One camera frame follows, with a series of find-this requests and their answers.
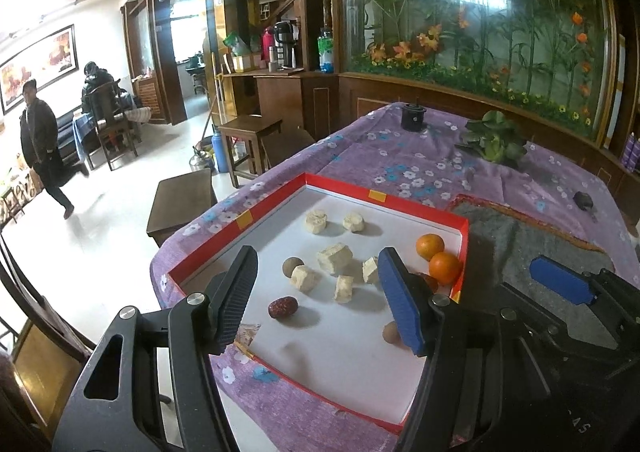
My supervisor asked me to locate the green bag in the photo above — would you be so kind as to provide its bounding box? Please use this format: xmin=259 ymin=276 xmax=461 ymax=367
xmin=222 ymin=32 xmax=251 ymax=57

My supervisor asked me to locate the yellow box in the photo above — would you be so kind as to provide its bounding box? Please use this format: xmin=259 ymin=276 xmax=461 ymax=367
xmin=231 ymin=54 xmax=266 ymax=72

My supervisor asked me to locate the crumpled wrapper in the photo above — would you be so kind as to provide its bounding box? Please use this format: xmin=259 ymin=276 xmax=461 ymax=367
xmin=235 ymin=323 xmax=262 ymax=348

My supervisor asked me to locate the flower painted glass panel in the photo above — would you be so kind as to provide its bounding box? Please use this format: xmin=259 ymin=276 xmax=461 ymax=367
xmin=342 ymin=0 xmax=618 ymax=137

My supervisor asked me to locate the green bok choy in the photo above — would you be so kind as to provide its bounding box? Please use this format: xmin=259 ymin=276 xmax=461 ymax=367
xmin=455 ymin=110 xmax=530 ymax=163

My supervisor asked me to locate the red cardboard tray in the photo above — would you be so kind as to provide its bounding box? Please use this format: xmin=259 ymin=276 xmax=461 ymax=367
xmin=167 ymin=173 xmax=471 ymax=437

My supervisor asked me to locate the blue bottle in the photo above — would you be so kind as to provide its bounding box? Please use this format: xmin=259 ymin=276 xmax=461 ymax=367
xmin=211 ymin=132 xmax=231 ymax=175

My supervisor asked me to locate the purple bottle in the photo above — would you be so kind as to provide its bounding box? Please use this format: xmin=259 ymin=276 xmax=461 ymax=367
xmin=621 ymin=132 xmax=640 ymax=173

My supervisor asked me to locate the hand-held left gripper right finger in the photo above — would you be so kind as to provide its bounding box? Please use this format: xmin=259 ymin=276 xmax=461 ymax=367
xmin=377 ymin=247 xmax=551 ymax=452

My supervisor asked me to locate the orange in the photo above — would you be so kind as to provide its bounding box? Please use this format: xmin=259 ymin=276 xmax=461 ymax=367
xmin=428 ymin=252 xmax=463 ymax=287
xmin=416 ymin=233 xmax=446 ymax=261

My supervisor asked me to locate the wooden shelf cabinet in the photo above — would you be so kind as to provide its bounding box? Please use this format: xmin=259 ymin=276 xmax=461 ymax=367
xmin=200 ymin=0 xmax=346 ymax=143

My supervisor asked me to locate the framed wall painting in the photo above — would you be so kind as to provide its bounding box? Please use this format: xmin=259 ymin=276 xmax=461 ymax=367
xmin=0 ymin=24 xmax=81 ymax=115

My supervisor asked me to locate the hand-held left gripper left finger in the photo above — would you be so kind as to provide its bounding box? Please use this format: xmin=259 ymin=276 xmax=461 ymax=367
xmin=52 ymin=245 xmax=259 ymax=452

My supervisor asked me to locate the metal kettle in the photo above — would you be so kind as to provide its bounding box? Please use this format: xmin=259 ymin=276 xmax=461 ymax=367
xmin=189 ymin=147 xmax=217 ymax=179

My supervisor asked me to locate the plastic bottle with green label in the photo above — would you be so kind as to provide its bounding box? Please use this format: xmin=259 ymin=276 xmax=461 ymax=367
xmin=317 ymin=24 xmax=336 ymax=74

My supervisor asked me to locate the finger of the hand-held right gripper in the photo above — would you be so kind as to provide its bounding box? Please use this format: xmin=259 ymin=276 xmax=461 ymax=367
xmin=497 ymin=282 xmax=621 ymax=368
xmin=530 ymin=256 xmax=640 ymax=333

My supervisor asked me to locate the small black device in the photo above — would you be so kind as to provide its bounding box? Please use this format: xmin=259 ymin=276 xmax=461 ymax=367
xmin=572 ymin=190 xmax=596 ymax=220

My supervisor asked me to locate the dark wooden chair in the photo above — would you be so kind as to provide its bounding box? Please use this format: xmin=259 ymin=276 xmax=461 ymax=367
xmin=0 ymin=232 xmax=96 ymax=452

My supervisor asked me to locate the black cylindrical motor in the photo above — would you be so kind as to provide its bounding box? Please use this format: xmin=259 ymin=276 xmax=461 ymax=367
xmin=400 ymin=102 xmax=427 ymax=133

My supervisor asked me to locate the grey mat with orange border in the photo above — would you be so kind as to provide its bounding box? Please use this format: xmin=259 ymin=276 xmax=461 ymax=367
xmin=446 ymin=194 xmax=631 ymax=353

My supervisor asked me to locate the black and silver thermos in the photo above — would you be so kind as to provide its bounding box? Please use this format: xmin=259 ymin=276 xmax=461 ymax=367
xmin=272 ymin=20 xmax=300 ymax=70

